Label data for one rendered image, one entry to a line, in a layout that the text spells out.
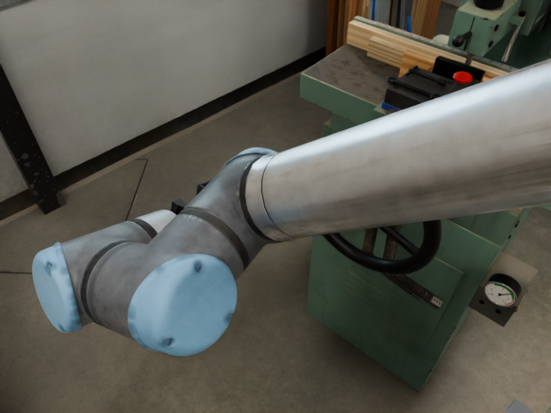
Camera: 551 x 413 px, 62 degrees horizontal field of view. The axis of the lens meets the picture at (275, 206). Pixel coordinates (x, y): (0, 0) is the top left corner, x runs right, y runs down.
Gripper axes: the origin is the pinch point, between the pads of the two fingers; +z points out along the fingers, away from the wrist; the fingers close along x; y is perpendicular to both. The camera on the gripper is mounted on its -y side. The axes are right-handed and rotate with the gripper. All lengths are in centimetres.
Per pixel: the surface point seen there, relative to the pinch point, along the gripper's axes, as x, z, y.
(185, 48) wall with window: 123, 92, -12
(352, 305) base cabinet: -3, 54, -49
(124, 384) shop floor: 41, 8, -89
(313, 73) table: 17.9, 31.4, 15.2
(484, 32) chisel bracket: -11.1, 35.9, 32.1
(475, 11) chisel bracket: -8, 36, 35
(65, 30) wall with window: 128, 38, -7
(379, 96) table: 2.5, 33.0, 15.6
